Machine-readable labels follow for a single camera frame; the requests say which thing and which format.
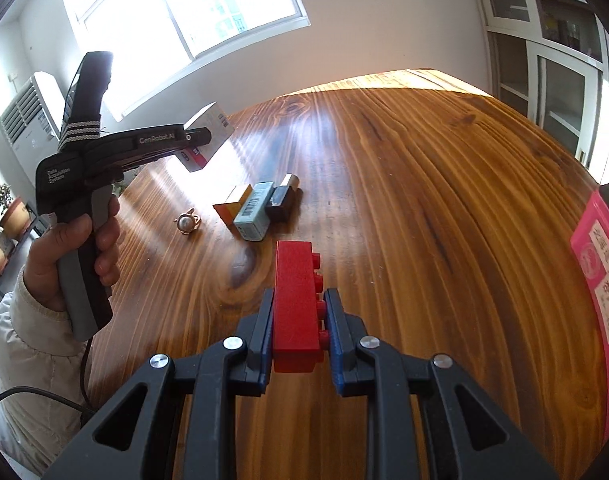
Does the pink biscuit tin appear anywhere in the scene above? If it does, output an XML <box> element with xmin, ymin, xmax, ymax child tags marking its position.
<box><xmin>569</xmin><ymin>180</ymin><xmax>609</xmax><ymax>443</ymax></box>

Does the white glass door cabinet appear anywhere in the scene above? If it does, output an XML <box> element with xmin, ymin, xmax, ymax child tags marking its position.
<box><xmin>467</xmin><ymin>0</ymin><xmax>609</xmax><ymax>186</ymax></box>

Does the person's left hand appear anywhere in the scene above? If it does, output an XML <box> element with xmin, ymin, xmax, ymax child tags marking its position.
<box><xmin>24</xmin><ymin>194</ymin><xmax>122</xmax><ymax>312</ymax></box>

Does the window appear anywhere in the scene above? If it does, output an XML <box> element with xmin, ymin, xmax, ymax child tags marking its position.
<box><xmin>59</xmin><ymin>0</ymin><xmax>312</xmax><ymax>121</ymax></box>

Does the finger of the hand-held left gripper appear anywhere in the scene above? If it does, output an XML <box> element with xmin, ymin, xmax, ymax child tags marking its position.
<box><xmin>182</xmin><ymin>128</ymin><xmax>213</xmax><ymax>153</ymax></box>

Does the black cable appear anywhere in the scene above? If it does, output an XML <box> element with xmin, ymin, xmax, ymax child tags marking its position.
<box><xmin>0</xmin><ymin>332</ymin><xmax>96</xmax><ymax>418</ymax></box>

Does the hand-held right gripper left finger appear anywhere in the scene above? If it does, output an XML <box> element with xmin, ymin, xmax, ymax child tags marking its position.
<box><xmin>44</xmin><ymin>287</ymin><xmax>276</xmax><ymax>480</ymax></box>

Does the white air conditioner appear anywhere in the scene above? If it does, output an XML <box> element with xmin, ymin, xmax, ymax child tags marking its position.
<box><xmin>0</xmin><ymin>72</ymin><xmax>70</xmax><ymax>191</ymax></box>

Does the orange small box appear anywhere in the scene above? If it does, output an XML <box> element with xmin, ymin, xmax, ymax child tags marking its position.
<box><xmin>213</xmin><ymin>185</ymin><xmax>252</xmax><ymax>226</ymax></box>

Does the grey barcode box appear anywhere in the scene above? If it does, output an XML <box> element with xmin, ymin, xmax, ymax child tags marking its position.
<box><xmin>233</xmin><ymin>181</ymin><xmax>276</xmax><ymax>241</ymax></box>

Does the pearl ring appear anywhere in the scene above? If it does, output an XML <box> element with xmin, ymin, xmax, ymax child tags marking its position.
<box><xmin>174</xmin><ymin>208</ymin><xmax>202</xmax><ymax>235</ymax></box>

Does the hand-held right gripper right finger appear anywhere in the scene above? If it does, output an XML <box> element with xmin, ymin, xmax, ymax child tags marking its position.
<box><xmin>323</xmin><ymin>287</ymin><xmax>560</xmax><ymax>480</ymax></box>

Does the red building block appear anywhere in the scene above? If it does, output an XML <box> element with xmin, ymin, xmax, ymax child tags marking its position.
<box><xmin>273</xmin><ymin>241</ymin><xmax>330</xmax><ymax>373</ymax></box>

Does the white red cardboard box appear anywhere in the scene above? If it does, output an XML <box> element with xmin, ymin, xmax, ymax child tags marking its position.
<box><xmin>177</xmin><ymin>102</ymin><xmax>236</xmax><ymax>174</ymax></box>

